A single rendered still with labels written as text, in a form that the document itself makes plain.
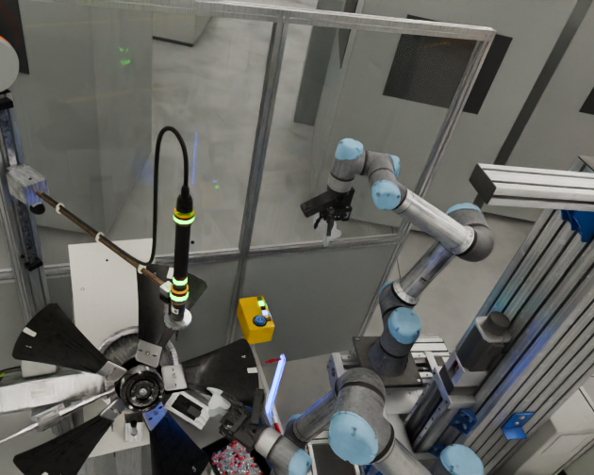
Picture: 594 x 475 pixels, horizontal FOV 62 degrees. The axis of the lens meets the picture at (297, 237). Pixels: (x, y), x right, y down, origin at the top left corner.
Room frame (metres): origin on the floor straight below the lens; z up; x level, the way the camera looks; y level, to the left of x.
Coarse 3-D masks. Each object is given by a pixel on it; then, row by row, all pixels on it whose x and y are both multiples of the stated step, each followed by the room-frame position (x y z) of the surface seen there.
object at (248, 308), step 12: (240, 300) 1.30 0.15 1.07; (252, 300) 1.32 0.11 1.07; (264, 300) 1.34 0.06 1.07; (240, 312) 1.27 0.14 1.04; (252, 312) 1.26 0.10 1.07; (240, 324) 1.25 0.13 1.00; (252, 324) 1.20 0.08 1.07; (264, 324) 1.21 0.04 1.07; (252, 336) 1.18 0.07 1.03; (264, 336) 1.20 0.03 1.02
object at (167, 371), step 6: (168, 366) 0.86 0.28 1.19; (174, 366) 0.87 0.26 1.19; (180, 366) 0.88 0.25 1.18; (162, 372) 0.84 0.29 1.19; (168, 372) 0.84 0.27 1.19; (174, 372) 0.85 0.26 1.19; (180, 372) 0.85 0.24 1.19; (168, 378) 0.82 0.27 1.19; (174, 378) 0.83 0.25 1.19; (180, 378) 0.83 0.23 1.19; (168, 384) 0.80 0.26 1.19; (174, 384) 0.81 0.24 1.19; (180, 384) 0.82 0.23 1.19; (186, 384) 0.82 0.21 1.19; (168, 390) 0.78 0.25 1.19
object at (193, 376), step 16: (208, 352) 0.95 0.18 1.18; (224, 352) 0.96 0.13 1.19; (240, 352) 0.98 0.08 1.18; (192, 368) 0.88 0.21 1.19; (208, 368) 0.89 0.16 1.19; (224, 368) 0.91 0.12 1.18; (240, 368) 0.93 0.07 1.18; (256, 368) 0.95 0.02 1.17; (192, 384) 0.82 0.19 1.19; (208, 384) 0.84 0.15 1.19; (224, 384) 0.86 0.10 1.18; (240, 384) 0.88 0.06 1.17; (256, 384) 0.90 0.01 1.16; (240, 400) 0.83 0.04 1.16
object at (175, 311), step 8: (184, 192) 0.82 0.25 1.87; (176, 200) 0.82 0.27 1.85; (184, 200) 0.82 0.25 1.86; (192, 200) 0.84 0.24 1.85; (176, 208) 0.82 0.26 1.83; (184, 208) 0.82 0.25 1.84; (192, 208) 0.83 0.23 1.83; (176, 304) 0.82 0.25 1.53; (184, 304) 0.83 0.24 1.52; (176, 312) 0.82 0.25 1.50; (184, 312) 0.83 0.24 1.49; (176, 320) 0.82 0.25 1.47
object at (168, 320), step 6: (168, 282) 0.87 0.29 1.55; (162, 288) 0.84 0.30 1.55; (162, 294) 0.84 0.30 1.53; (168, 294) 0.83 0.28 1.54; (162, 300) 0.83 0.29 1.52; (168, 300) 0.83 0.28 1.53; (168, 306) 0.83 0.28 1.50; (168, 312) 0.83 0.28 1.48; (186, 312) 0.85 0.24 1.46; (168, 318) 0.82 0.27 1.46; (186, 318) 0.84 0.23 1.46; (168, 324) 0.80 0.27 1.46; (174, 324) 0.81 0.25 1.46; (180, 324) 0.81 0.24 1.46; (186, 324) 0.82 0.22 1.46
